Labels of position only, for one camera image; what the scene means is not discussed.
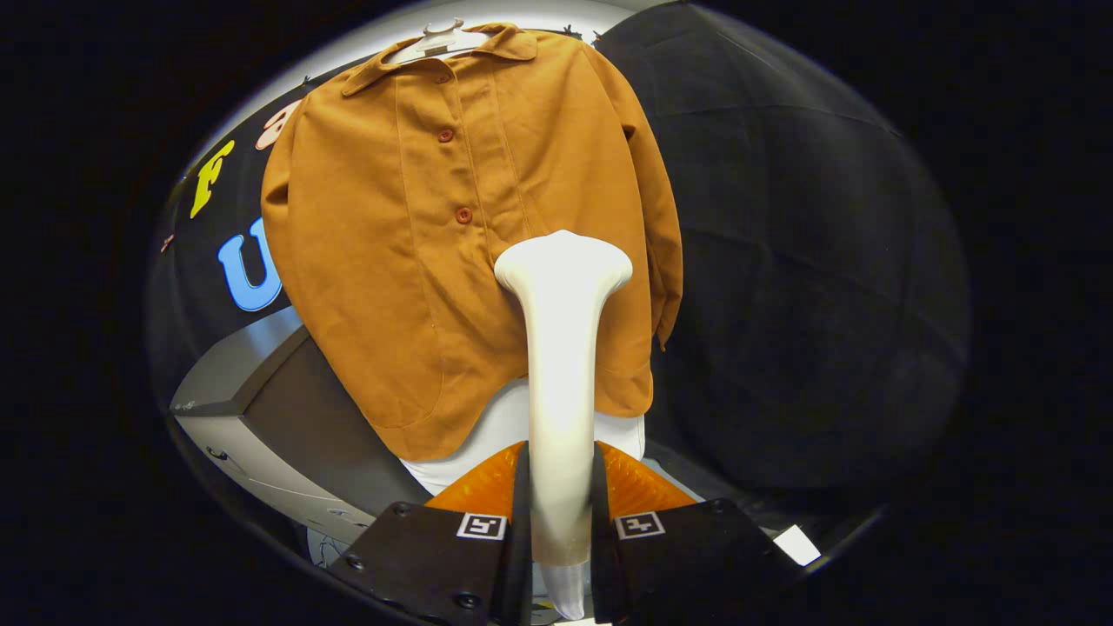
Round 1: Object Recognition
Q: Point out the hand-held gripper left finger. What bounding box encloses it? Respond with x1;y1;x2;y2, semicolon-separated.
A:
329;441;533;626

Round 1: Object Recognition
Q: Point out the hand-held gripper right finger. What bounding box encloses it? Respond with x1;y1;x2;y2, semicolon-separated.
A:
591;441;805;626

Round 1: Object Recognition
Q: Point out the white garment steamer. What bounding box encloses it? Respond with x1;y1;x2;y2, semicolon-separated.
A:
494;230;634;621

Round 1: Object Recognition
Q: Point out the orange button shirt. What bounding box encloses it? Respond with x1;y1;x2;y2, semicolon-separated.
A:
261;22;684;462

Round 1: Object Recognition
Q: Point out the white clothes hanger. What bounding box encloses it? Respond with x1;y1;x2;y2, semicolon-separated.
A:
387;17;492;66

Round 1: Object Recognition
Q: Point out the white paper sheet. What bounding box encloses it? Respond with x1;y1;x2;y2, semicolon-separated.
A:
772;524;822;566

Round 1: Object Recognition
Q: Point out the grey cabinet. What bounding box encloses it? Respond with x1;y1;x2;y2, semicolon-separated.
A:
170;306;431;544

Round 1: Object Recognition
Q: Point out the black backdrop cloth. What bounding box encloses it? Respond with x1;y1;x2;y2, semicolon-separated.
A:
148;4;970;523

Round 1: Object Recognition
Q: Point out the tangle of thin cables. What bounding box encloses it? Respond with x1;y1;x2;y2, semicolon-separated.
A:
309;530;349;566

